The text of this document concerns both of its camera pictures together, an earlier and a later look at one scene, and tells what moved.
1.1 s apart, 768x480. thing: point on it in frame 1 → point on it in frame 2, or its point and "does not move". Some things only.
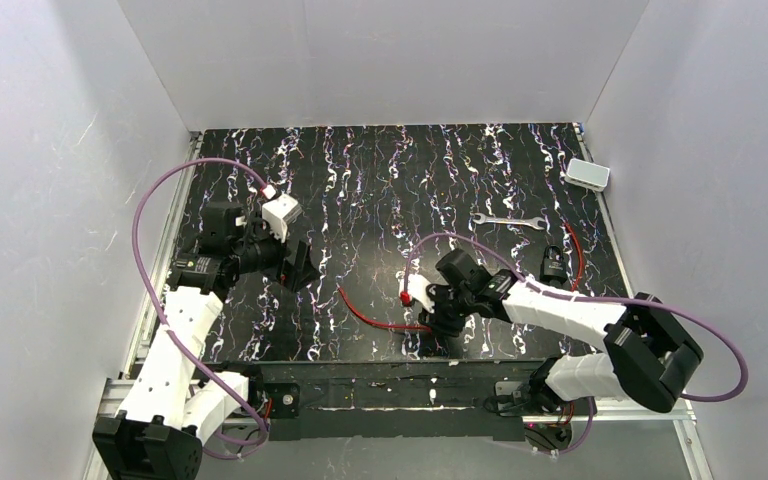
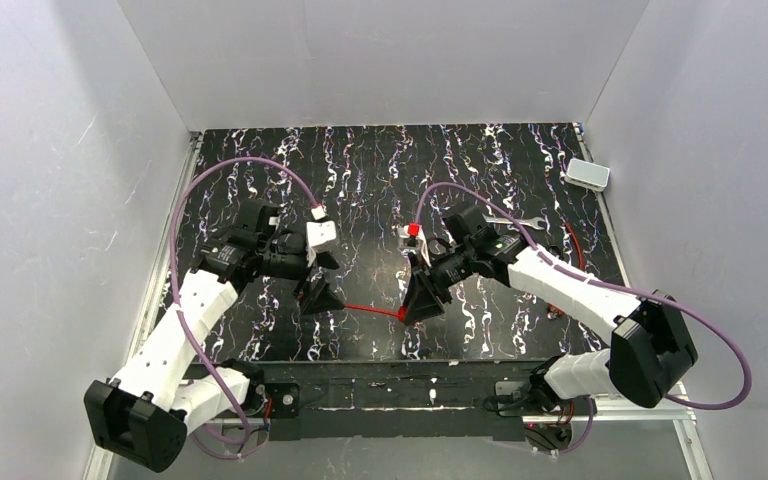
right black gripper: [441, 302] → [425, 277]
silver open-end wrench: [535, 222] does not move
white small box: [587, 175] does not move
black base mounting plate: [397, 400] does not move
